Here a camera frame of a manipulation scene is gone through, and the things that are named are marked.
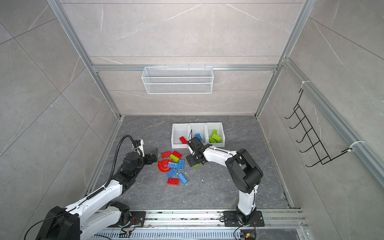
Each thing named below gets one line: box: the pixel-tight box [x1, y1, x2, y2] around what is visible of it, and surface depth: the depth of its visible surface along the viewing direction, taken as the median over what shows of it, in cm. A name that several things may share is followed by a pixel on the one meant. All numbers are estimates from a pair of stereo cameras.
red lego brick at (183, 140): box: [179, 136, 188, 144], surface depth 105 cm
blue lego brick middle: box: [178, 159, 185, 171], surface depth 93 cm
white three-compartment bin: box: [171, 122, 225, 149], surface depth 106 cm
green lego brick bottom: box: [212, 133, 222, 142], surface depth 103 cm
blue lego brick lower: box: [178, 173, 188, 184], surface depth 87 cm
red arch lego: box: [157, 159, 173, 173], surface depth 93 cm
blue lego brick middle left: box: [168, 161, 179, 170], surface depth 92 cm
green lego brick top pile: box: [169, 154, 180, 163], surface depth 95 cm
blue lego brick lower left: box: [165, 168, 177, 179], surface depth 90 cm
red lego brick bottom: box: [167, 178, 180, 186], surface depth 86 cm
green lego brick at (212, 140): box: [208, 136, 217, 143], surface depth 105 cm
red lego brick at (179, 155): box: [171, 150, 183, 159], surface depth 97 cm
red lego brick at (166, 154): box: [161, 151, 172, 159], surface depth 97 cm
